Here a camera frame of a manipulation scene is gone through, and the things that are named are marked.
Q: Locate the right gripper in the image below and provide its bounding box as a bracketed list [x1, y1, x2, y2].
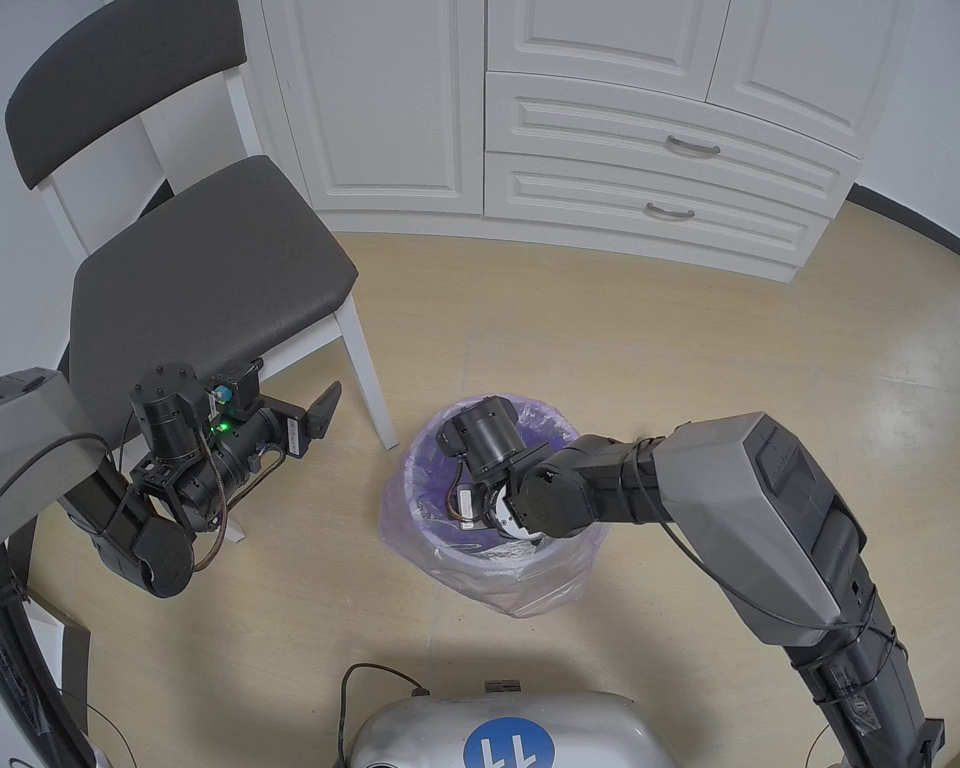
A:
[450, 474, 494, 536]

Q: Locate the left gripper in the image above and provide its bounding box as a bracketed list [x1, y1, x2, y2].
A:
[216, 380, 344, 490]

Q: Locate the purple plastic bag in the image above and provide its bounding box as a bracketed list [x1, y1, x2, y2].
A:
[378, 396, 612, 620]

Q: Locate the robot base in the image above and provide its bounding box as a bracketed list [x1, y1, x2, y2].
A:
[352, 678, 676, 768]

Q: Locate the white trash bin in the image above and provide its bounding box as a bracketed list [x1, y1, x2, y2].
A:
[405, 397, 596, 612]

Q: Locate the white chair dark grey seat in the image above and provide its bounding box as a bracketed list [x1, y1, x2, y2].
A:
[3, 0, 400, 543]

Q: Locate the white wardrobe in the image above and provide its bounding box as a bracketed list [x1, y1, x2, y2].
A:
[238, 0, 915, 285]

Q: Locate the black cable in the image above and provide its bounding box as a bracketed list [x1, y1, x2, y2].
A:
[0, 433, 129, 500]
[626, 437, 901, 648]
[339, 663, 431, 768]

